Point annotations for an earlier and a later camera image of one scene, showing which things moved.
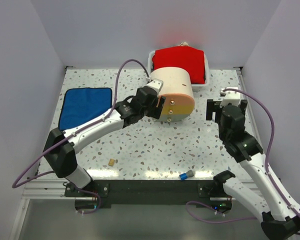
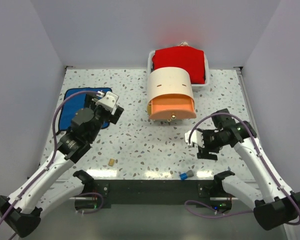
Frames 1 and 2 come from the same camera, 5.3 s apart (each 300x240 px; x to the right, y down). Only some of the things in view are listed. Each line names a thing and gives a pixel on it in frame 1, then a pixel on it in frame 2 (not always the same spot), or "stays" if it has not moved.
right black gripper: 212,106 → 203,153
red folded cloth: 190,58 stays
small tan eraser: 111,162 stays
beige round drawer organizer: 177,88 stays
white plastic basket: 206,68 stays
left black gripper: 159,107 → 113,118
